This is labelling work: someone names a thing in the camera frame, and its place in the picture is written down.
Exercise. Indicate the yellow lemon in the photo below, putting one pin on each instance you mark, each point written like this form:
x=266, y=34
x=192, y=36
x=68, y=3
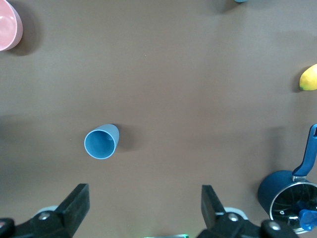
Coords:
x=309, y=79

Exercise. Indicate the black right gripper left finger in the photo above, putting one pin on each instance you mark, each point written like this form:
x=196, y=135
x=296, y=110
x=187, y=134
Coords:
x=71, y=213

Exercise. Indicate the pink bowl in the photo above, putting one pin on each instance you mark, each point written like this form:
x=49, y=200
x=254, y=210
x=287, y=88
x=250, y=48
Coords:
x=8, y=27

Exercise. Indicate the blue cup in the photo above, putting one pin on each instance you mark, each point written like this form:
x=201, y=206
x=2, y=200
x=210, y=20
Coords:
x=100, y=143
x=241, y=1

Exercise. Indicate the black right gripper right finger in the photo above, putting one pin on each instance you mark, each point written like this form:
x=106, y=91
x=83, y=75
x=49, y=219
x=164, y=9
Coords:
x=215, y=215

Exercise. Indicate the glass lid with blue knob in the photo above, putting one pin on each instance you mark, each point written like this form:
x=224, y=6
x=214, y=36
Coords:
x=287, y=200

